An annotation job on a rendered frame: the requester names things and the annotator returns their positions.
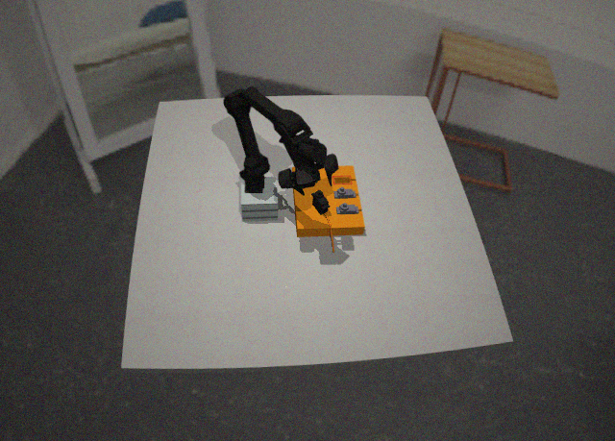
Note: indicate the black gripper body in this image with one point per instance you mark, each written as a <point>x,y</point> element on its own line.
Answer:
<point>286,177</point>

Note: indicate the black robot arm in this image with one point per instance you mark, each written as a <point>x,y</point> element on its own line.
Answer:
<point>287,124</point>

